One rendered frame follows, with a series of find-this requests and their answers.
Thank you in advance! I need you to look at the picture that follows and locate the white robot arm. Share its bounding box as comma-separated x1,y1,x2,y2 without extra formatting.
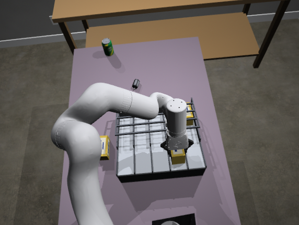
51,83,187,225

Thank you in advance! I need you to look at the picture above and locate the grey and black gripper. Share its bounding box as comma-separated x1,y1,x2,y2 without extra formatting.
160,131,194,157

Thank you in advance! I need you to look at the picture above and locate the green drink can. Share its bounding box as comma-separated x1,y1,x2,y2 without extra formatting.
102,38,114,56

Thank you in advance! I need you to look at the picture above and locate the yellow butter carton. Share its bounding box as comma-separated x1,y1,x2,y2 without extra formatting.
187,105,193,126
171,149,186,165
100,136,110,161

